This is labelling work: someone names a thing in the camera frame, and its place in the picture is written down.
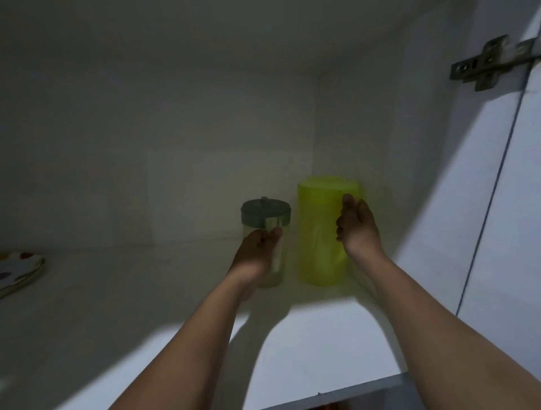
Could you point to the person's left forearm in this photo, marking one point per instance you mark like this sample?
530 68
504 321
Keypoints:
190 350

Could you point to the person's right forearm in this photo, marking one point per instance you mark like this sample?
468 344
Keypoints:
431 338

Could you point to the person's left hand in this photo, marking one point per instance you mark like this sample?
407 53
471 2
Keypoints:
255 257

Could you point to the metal door hinge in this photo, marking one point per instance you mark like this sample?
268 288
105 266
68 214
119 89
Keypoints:
486 63

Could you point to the dotted white plate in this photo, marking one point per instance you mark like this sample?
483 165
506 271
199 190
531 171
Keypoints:
19 270

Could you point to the person's right hand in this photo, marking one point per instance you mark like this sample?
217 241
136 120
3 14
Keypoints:
359 232

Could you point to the green-lid clear jar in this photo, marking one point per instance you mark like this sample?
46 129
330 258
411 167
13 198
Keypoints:
264 211

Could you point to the lime green plastic pitcher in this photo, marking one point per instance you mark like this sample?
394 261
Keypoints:
317 236

